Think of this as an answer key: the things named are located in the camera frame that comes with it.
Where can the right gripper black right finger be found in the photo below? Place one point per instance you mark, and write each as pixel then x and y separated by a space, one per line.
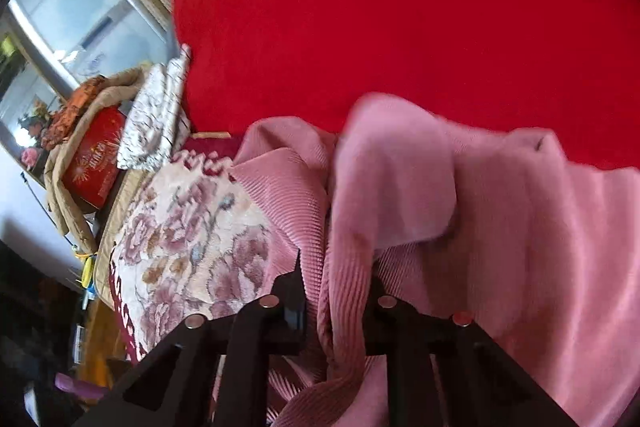
pixel 450 372

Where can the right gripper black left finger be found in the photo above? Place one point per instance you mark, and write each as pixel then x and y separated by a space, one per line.
pixel 211 372

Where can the pink corduroy jacket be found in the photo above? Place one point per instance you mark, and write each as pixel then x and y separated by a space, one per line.
pixel 544 252

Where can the floral plush blanket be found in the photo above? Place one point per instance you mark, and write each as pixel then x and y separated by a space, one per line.
pixel 186 239

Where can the red gift box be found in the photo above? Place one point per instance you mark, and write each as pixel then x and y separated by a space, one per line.
pixel 93 168

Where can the white crackle-pattern cloth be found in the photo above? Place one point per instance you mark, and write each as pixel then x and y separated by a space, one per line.
pixel 156 125

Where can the orange patterned cloth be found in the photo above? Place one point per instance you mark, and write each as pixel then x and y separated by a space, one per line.
pixel 64 120

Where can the flower bouquet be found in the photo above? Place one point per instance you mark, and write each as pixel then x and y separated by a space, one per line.
pixel 31 129

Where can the red quilt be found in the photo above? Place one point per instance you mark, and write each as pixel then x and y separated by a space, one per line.
pixel 570 66

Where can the window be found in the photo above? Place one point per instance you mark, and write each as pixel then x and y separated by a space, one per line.
pixel 50 47

